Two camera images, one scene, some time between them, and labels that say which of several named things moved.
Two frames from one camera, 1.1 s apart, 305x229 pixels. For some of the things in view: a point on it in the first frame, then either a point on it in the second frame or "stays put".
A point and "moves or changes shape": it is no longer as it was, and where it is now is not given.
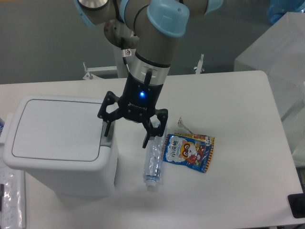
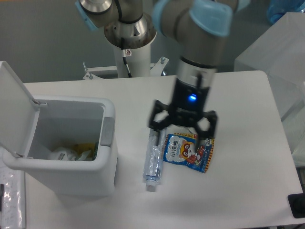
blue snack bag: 193,150 stays put
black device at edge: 297,204 stays put
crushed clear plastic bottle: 153,159 stays put
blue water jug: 277,8 stays put
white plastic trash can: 60,142 moves or changes shape
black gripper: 138,102 to 189,100
